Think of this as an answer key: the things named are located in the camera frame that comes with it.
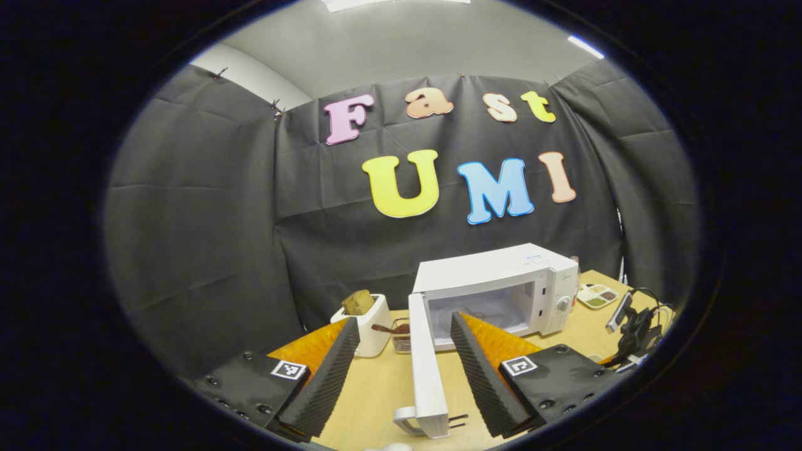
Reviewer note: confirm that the brown bread slice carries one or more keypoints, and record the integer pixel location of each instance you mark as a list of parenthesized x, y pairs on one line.
[(358, 302)]

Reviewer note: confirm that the white divided dish of beans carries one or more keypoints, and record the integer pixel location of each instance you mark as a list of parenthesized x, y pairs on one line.
[(596, 295)]

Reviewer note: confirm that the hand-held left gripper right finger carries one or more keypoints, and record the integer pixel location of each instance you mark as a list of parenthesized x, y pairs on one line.
[(479, 373)]

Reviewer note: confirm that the white toaster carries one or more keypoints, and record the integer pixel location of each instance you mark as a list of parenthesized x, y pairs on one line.
[(374, 332)]

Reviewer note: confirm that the wide ceiling light panel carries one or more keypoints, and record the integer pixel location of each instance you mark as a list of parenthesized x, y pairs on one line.
[(395, 3)]

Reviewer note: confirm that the white microwave oven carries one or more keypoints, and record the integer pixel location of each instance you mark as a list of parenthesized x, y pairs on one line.
[(476, 272)]

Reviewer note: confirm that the brown wooden spoon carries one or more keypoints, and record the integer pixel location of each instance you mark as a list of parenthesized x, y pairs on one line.
[(388, 327)]

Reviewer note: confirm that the black backdrop cloth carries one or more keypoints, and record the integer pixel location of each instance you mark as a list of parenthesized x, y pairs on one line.
[(207, 219)]

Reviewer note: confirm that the small ceiling light panel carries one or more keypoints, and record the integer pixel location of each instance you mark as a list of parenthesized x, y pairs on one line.
[(586, 47)]

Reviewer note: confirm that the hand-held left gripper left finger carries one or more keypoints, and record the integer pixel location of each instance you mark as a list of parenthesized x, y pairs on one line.
[(329, 376)]

